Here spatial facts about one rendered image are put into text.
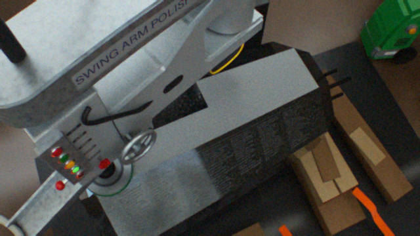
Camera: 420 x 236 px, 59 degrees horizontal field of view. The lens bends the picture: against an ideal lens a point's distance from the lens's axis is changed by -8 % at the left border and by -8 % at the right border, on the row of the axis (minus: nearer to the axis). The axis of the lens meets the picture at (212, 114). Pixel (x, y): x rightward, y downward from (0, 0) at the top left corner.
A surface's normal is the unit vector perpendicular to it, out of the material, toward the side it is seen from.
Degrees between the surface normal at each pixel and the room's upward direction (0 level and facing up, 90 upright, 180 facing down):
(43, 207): 15
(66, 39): 0
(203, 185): 45
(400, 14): 73
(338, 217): 0
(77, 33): 0
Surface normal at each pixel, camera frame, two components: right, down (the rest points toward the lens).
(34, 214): -0.18, -0.23
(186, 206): 0.33, 0.29
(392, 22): -0.94, -0.01
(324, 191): 0.01, -0.41
